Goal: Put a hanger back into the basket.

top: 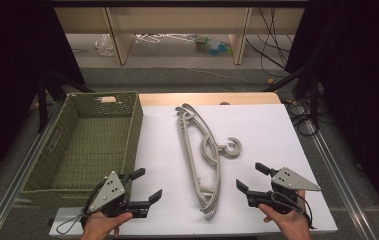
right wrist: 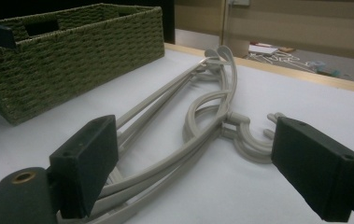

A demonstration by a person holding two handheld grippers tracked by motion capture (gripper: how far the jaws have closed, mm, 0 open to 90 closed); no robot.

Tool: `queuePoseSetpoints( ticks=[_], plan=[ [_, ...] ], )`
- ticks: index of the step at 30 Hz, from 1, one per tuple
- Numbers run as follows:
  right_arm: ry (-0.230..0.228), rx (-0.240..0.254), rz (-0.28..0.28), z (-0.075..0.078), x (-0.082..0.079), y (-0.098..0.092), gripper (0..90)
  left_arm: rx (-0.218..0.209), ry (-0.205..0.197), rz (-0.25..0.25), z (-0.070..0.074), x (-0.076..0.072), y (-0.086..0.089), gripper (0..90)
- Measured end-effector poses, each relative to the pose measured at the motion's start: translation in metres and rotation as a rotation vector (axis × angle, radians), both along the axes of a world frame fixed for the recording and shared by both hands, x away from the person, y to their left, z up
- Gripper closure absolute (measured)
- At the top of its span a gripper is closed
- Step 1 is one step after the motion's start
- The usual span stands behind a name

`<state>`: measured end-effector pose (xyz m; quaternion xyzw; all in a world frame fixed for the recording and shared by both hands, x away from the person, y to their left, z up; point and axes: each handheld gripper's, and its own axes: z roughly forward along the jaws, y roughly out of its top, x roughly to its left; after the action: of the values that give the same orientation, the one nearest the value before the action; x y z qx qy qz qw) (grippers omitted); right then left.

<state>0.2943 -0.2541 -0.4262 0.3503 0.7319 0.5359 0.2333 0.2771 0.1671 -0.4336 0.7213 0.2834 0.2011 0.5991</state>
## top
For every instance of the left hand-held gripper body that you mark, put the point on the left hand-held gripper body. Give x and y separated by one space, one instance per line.
108 191

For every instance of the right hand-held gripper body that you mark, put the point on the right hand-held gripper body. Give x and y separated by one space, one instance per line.
287 186

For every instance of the green woven basket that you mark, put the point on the green woven basket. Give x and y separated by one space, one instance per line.
90 150

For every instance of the person's left hand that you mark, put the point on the person's left hand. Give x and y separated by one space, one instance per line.
103 226

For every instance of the person's right hand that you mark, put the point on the person's right hand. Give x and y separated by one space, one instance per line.
287 223

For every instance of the white table mat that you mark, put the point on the white table mat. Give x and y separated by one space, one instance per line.
263 133

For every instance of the black tripod stand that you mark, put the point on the black tripod stand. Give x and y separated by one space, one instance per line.
43 100
312 96

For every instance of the colourful plastic toys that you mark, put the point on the colourful plastic toys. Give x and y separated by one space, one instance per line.
213 46

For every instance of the clear plastic bag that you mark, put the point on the clear plastic bag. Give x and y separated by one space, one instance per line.
104 45

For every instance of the white hangers on floor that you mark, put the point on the white hangers on floor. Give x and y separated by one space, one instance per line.
150 38

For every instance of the metal floor rail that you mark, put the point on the metal floor rail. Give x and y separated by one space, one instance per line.
340 180
20 173

